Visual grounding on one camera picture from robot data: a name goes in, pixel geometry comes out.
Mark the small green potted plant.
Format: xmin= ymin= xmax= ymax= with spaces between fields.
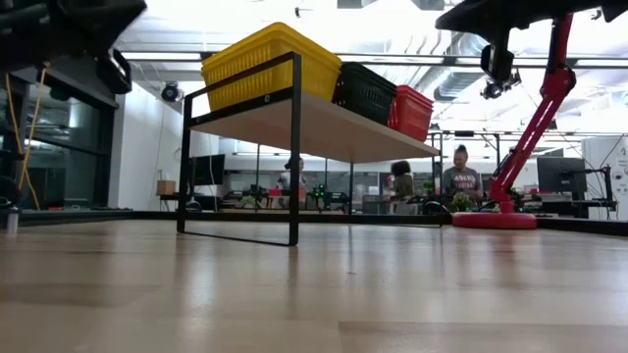
xmin=450 ymin=191 xmax=473 ymax=213

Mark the person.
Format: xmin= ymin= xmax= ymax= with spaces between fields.
xmin=441 ymin=143 xmax=486 ymax=207
xmin=389 ymin=160 xmax=417 ymax=216
xmin=276 ymin=156 xmax=309 ymax=197

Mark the black computer monitor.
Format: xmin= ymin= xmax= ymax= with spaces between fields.
xmin=189 ymin=153 xmax=227 ymax=186
xmin=536 ymin=156 xmax=589 ymax=195

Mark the yellow plastic basket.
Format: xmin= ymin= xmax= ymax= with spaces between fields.
xmin=201 ymin=21 xmax=342 ymax=70
xmin=202 ymin=33 xmax=342 ymax=113

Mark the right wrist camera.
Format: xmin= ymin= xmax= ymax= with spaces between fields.
xmin=479 ymin=42 xmax=522 ymax=101

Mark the ceiling light strip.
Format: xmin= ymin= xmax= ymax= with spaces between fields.
xmin=121 ymin=50 xmax=203 ymax=62

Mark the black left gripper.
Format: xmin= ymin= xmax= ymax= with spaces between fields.
xmin=53 ymin=0 xmax=147 ymax=94

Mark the yellow cable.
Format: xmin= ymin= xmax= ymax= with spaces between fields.
xmin=3 ymin=66 xmax=49 ymax=198

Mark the small white bottle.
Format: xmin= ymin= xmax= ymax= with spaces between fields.
xmin=5 ymin=206 xmax=21 ymax=236

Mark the white board panel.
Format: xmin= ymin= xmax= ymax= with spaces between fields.
xmin=581 ymin=135 xmax=628 ymax=222

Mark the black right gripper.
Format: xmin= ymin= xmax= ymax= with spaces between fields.
xmin=435 ymin=0 xmax=604 ymax=45

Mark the wooden shelf with black frame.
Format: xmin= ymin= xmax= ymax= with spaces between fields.
xmin=176 ymin=51 xmax=442 ymax=248

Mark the round black security camera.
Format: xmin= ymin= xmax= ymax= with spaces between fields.
xmin=160 ymin=81 xmax=181 ymax=104

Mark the red desk lamp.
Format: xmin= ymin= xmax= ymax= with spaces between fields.
xmin=450 ymin=13 xmax=578 ymax=230

